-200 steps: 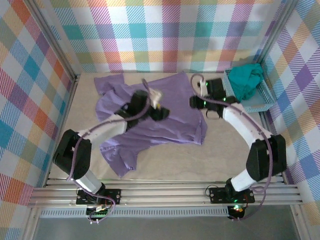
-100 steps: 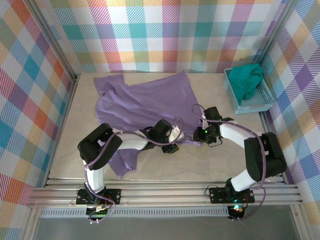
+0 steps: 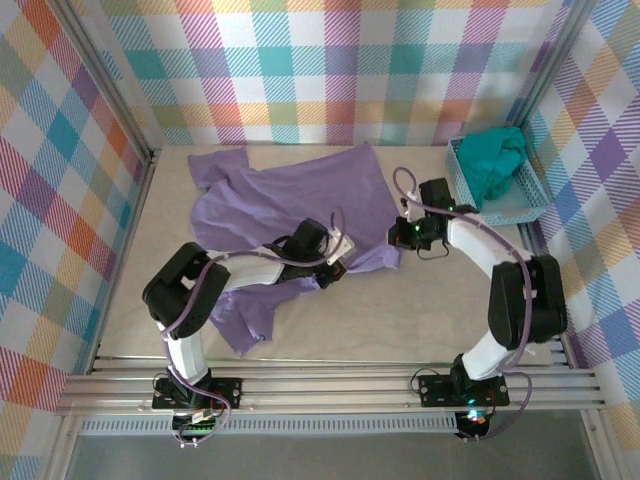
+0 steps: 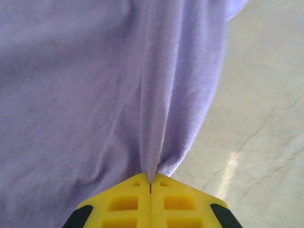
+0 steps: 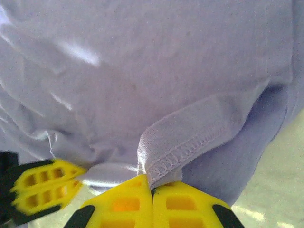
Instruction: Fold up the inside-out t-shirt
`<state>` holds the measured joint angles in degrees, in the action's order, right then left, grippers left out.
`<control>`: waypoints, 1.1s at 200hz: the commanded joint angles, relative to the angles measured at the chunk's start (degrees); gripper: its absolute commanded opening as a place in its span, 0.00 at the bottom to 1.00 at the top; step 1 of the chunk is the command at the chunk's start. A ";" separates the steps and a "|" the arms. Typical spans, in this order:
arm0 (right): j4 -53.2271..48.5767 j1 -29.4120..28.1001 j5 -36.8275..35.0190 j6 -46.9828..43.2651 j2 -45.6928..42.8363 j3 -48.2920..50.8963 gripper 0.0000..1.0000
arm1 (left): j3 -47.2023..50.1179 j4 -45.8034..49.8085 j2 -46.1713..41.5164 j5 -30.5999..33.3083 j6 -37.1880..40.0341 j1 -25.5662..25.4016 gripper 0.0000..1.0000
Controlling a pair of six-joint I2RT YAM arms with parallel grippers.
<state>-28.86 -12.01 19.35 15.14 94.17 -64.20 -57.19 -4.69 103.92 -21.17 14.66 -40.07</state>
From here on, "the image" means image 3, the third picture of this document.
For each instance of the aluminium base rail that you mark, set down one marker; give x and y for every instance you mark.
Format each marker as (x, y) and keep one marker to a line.
(325, 385)

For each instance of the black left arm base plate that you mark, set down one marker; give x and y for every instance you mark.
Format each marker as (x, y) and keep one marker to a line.
(230, 390)

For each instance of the aluminium frame post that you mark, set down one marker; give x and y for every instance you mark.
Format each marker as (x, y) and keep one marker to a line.
(550, 65)
(107, 80)

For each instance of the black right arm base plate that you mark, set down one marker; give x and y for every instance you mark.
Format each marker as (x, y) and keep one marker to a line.
(435, 390)

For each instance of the teal crumpled cloth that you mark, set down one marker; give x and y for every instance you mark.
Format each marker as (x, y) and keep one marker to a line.
(485, 160)

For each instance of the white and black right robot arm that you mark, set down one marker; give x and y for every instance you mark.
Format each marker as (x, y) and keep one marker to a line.
(480, 240)

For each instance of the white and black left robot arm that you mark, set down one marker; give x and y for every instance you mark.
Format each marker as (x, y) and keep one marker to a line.
(250, 272)

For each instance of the light blue perforated basket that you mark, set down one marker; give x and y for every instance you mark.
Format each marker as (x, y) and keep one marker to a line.
(530, 195)

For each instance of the purple t-shirt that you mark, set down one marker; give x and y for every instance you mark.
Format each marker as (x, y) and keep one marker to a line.
(300, 190)

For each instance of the aluminium side rail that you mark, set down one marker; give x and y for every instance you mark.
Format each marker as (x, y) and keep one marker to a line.
(530, 235)
(141, 200)

